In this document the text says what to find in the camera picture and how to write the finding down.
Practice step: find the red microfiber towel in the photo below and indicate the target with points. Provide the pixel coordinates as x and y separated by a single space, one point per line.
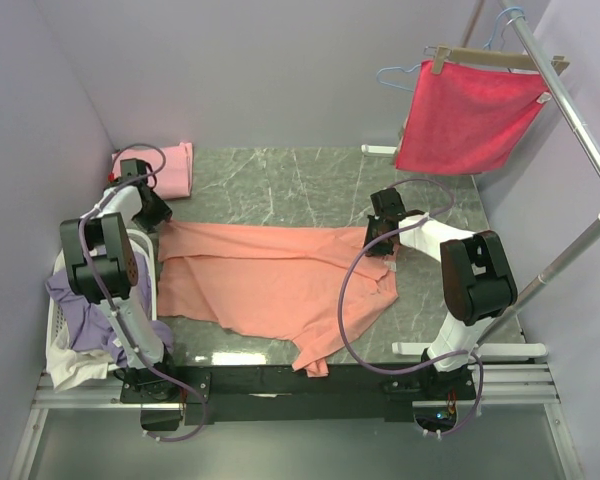
464 120

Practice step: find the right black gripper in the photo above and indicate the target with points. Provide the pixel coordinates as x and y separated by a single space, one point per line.
376 250

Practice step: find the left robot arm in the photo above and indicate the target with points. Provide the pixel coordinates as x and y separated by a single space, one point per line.
101 265

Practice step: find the blue wire hanger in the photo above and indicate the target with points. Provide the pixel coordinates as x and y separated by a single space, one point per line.
471 24

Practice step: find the aluminium rail frame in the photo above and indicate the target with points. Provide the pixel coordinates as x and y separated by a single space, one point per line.
501 384

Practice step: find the white t shirt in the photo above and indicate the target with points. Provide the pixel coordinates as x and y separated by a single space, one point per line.
69 369

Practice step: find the salmon orange t shirt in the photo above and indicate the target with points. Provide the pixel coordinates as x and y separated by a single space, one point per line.
303 285

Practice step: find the wooden clip hanger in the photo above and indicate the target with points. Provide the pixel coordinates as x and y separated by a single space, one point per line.
442 54

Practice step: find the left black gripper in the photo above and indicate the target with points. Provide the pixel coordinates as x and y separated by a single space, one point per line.
162 212

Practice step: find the black base beam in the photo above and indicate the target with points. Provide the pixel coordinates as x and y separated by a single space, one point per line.
228 410

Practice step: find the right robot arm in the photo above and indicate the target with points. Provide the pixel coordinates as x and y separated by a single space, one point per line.
477 281

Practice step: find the folded pink t shirt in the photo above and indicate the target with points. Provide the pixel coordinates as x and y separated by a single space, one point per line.
174 181

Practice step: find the metal clothes rack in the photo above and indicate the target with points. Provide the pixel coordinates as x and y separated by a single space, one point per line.
548 193

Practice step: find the white laundry basket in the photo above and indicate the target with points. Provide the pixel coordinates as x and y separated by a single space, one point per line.
57 329

